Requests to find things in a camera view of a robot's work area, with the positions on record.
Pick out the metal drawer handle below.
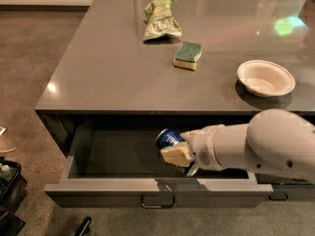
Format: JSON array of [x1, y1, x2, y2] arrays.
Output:
[[141, 197, 175, 208]]

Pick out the white paper bowl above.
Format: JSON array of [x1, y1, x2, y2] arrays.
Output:
[[237, 60, 295, 97]]

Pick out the open grey top drawer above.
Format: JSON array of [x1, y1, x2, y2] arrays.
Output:
[[44, 126, 273, 207]]

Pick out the green yellow sponge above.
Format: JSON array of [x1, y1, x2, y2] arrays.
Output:
[[173, 41, 202, 71]]

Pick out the black bin with bottle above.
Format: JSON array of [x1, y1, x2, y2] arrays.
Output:
[[0, 158, 27, 236]]

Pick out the black object on floor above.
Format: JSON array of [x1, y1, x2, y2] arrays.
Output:
[[75, 216, 92, 236]]

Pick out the blue pepsi can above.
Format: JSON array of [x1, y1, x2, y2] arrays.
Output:
[[156, 129, 184, 149]]

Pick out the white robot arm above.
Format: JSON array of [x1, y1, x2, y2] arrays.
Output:
[[156, 109, 315, 184]]

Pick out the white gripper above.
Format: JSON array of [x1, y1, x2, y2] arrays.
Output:
[[160, 125, 224, 171]]

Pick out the dark lower right drawers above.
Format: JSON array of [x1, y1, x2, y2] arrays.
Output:
[[256, 174, 315, 202]]

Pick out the green chip bag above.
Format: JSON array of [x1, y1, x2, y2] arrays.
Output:
[[143, 0, 182, 41]]

